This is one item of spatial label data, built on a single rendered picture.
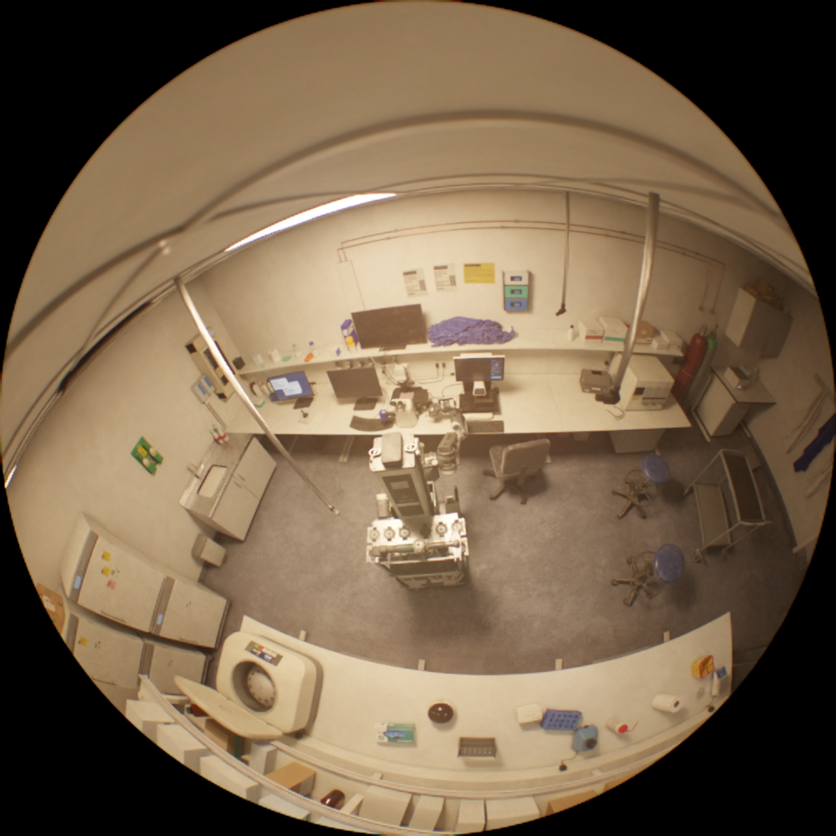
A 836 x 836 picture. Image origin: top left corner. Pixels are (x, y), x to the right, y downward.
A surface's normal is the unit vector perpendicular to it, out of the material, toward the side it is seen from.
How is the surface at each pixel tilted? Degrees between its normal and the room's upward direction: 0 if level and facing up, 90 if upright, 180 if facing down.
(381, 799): 0
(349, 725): 0
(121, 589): 90
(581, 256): 90
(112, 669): 90
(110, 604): 90
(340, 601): 0
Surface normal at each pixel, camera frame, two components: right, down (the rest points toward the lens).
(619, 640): -0.16, -0.69
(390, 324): -0.15, 0.67
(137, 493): 0.98, -0.02
